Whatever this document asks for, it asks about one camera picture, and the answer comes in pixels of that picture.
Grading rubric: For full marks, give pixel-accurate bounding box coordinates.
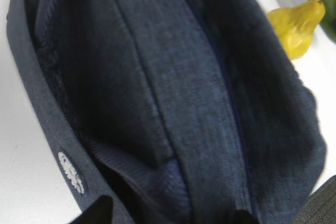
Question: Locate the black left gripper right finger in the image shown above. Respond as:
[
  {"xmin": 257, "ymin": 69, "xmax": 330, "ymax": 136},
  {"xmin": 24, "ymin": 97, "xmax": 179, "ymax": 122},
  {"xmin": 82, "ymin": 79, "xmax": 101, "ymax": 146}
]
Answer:
[{"xmin": 232, "ymin": 210, "xmax": 253, "ymax": 224}]

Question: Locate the dark blue lunch bag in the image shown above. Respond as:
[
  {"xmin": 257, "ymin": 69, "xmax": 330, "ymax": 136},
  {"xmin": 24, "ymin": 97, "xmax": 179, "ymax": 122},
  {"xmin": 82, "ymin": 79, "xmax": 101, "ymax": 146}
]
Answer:
[{"xmin": 7, "ymin": 0, "xmax": 327, "ymax": 223}]

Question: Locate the yellow pear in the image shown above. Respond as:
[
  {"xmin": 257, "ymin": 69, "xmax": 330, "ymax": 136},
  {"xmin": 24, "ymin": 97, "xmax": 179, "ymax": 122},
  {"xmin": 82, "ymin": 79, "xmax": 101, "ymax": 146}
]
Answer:
[{"xmin": 267, "ymin": 0, "xmax": 326, "ymax": 60}]

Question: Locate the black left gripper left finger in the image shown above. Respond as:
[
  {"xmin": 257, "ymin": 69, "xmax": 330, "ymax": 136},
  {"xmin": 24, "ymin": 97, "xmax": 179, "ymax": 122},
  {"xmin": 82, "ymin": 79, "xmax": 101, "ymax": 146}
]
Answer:
[{"xmin": 70, "ymin": 195, "xmax": 121, "ymax": 224}]

